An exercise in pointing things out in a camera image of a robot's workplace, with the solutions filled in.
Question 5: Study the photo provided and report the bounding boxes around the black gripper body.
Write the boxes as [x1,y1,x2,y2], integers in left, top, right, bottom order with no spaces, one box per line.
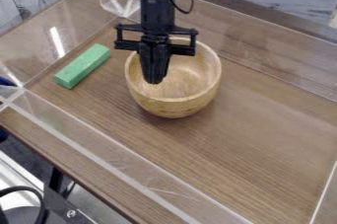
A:
[114,0,198,56]

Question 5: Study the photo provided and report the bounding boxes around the clear acrylic tray wall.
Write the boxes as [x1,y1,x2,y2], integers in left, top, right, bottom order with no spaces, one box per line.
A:
[0,0,337,224]

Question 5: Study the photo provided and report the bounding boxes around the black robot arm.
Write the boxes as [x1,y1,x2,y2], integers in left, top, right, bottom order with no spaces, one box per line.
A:
[114,0,198,84]

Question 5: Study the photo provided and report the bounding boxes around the clear acrylic corner bracket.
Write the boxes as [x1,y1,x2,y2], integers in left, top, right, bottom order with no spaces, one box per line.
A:
[98,0,139,18]

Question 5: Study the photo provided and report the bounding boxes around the black metal table leg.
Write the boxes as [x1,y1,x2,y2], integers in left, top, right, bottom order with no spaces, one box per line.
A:
[49,168,63,192]

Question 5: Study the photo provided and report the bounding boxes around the black cable loop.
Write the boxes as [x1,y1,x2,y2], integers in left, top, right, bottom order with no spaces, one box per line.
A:
[0,186,49,224]

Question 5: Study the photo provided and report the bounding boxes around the green rectangular block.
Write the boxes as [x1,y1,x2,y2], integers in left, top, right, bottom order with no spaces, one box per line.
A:
[54,43,110,90]

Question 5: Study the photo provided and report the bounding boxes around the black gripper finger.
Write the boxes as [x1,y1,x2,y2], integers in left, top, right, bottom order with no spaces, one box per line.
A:
[139,41,155,84]
[154,43,170,84]

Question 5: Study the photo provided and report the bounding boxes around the blue object at edge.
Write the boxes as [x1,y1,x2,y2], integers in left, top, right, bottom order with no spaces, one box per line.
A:
[0,76,16,87]

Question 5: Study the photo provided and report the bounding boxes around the brown wooden bowl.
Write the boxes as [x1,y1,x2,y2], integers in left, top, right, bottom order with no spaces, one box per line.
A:
[123,40,222,118]

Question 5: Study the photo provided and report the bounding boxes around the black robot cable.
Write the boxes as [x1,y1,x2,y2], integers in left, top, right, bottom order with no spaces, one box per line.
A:
[169,0,194,15]

